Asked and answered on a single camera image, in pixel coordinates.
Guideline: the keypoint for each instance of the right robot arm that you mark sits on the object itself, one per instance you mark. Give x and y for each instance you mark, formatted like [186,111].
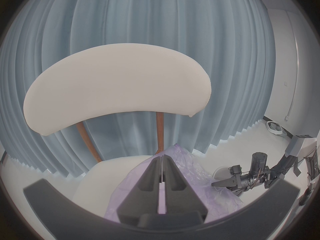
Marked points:
[258,161]

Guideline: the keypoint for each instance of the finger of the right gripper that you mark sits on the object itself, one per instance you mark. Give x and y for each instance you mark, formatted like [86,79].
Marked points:
[226,183]

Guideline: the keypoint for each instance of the purple plastic bag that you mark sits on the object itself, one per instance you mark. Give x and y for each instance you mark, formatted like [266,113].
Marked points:
[195,174]

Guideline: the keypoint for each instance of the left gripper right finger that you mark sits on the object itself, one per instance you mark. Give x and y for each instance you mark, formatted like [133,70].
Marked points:
[178,184]

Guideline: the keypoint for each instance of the white cushioned wooden chair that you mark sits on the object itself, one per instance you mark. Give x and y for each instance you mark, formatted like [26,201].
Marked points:
[112,89]

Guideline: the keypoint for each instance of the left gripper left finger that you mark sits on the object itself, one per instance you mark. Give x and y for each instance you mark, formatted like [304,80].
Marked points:
[145,184]

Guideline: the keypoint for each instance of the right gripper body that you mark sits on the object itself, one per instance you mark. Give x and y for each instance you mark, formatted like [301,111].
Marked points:
[242,182]

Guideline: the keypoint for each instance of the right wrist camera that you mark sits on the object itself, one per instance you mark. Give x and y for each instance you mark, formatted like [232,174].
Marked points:
[235,170]

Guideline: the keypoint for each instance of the blue-grey curtain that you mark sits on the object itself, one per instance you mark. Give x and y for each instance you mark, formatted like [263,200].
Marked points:
[150,16]

